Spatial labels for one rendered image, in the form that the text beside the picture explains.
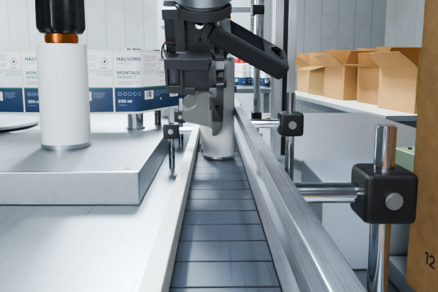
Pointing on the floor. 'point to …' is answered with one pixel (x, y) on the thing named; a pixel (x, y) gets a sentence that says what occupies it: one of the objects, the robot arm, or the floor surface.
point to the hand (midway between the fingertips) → (219, 128)
